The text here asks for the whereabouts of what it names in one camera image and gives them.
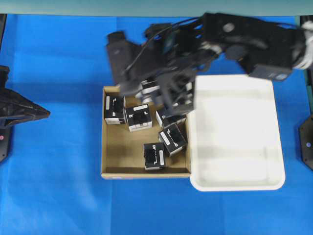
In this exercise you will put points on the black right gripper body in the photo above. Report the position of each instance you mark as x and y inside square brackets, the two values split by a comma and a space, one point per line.
[178, 51]

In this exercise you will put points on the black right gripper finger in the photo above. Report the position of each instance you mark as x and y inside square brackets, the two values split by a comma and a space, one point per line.
[177, 91]
[126, 63]

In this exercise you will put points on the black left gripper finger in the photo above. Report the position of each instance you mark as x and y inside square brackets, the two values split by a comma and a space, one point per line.
[14, 108]

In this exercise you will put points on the black white Dynamixel box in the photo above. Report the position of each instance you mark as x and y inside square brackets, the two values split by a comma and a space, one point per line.
[138, 118]
[173, 139]
[164, 121]
[154, 156]
[114, 110]
[150, 91]

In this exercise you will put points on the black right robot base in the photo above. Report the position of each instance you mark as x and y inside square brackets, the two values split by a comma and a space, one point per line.
[306, 142]

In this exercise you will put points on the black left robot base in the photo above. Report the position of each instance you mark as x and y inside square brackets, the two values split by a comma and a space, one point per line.
[5, 138]

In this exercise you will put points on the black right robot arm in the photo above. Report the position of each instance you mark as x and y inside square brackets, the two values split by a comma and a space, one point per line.
[266, 50]

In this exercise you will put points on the brown cardboard box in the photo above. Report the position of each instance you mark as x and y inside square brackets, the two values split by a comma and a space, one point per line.
[123, 156]

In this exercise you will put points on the white plastic tray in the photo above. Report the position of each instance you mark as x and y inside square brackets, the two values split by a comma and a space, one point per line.
[234, 137]

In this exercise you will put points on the blue table mat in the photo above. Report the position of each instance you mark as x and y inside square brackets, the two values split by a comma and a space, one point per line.
[51, 184]

